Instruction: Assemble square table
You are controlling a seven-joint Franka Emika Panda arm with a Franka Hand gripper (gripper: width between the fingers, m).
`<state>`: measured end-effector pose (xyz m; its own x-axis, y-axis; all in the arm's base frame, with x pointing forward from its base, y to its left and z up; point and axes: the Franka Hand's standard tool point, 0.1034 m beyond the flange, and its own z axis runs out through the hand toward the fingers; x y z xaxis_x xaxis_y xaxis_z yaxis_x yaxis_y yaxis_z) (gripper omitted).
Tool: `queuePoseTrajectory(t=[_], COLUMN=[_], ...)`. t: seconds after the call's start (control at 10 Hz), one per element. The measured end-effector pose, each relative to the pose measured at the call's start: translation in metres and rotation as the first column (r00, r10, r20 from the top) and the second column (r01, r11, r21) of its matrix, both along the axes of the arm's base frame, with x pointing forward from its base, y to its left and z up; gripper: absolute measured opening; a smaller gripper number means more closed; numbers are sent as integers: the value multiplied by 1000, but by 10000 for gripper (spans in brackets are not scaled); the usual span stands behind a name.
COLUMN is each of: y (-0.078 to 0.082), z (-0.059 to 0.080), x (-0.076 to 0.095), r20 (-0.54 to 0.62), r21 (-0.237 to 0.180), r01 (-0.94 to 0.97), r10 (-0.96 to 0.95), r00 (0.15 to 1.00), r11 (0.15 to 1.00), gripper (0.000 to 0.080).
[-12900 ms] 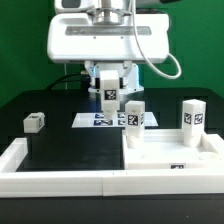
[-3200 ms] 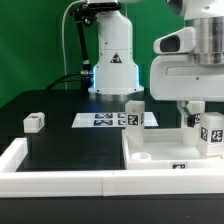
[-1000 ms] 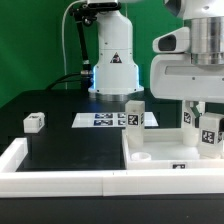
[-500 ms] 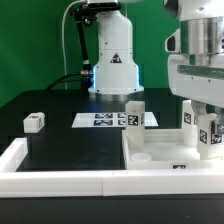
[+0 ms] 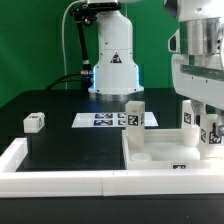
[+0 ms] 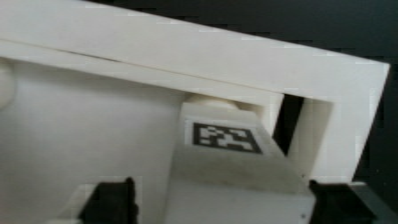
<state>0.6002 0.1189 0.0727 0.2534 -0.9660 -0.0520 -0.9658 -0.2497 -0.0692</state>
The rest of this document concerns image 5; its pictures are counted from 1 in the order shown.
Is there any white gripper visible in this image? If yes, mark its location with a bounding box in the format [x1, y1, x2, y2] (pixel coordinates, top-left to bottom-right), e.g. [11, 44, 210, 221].
[171, 54, 224, 136]

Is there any white square table top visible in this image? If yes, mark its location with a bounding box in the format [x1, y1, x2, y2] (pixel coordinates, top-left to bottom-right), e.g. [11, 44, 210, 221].
[122, 129, 224, 170]

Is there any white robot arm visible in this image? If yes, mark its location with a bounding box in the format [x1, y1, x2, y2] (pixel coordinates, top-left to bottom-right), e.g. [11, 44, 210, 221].
[87, 0, 224, 136]

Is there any white marker tag sheet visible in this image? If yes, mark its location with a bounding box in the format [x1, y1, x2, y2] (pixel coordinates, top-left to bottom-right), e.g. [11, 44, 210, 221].
[71, 111, 159, 129]

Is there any white u-shaped obstacle fence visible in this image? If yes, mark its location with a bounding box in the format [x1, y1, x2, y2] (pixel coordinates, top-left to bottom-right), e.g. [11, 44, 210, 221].
[0, 138, 224, 198]

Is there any black cable bundle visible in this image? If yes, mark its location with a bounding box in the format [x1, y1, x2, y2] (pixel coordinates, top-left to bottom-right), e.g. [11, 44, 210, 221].
[45, 73, 92, 91]

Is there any white cable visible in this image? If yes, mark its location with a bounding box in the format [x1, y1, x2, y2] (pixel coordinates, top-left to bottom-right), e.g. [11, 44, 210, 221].
[61, 0, 84, 90]

